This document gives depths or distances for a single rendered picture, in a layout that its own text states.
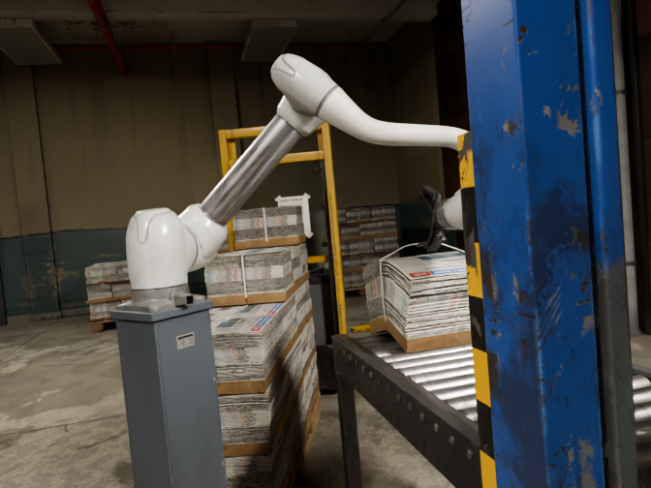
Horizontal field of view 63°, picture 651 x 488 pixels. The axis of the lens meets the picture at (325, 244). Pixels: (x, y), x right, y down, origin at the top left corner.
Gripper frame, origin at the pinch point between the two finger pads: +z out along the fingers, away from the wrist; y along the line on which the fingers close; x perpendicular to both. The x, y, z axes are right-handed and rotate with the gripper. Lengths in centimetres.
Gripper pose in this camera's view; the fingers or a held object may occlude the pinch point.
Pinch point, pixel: (419, 221)
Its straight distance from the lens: 171.4
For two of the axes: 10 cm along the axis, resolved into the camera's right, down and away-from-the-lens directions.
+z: -2.4, 0.5, 9.7
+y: 0.8, 10.0, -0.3
